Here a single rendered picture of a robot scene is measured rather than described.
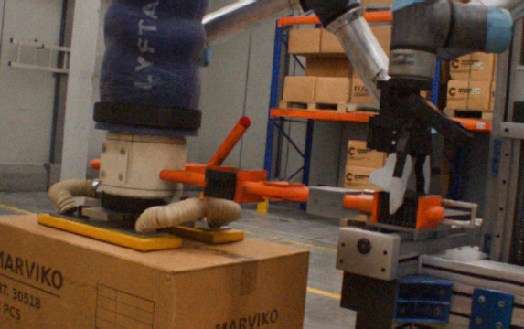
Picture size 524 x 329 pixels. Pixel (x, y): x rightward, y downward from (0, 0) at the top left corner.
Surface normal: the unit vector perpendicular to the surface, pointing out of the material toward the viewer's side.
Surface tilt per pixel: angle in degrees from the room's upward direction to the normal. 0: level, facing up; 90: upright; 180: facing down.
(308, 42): 90
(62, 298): 90
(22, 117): 90
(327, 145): 90
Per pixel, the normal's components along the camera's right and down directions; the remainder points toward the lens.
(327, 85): -0.67, -0.07
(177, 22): 0.58, -0.27
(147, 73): 0.20, -0.20
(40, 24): 0.76, 0.10
